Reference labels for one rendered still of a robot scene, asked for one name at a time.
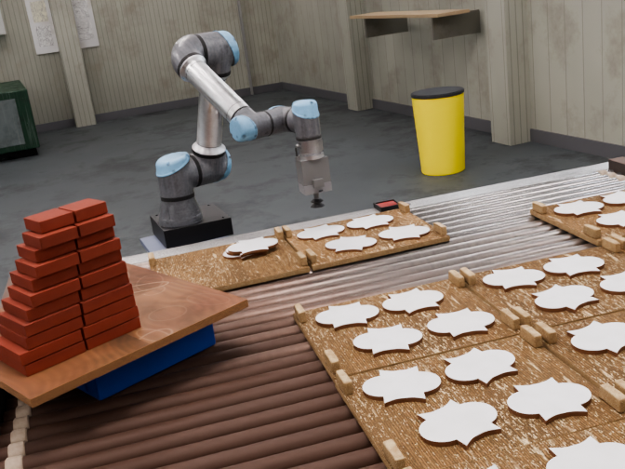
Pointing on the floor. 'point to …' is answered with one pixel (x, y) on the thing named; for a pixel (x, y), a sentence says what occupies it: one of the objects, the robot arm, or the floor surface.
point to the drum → (440, 129)
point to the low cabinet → (16, 123)
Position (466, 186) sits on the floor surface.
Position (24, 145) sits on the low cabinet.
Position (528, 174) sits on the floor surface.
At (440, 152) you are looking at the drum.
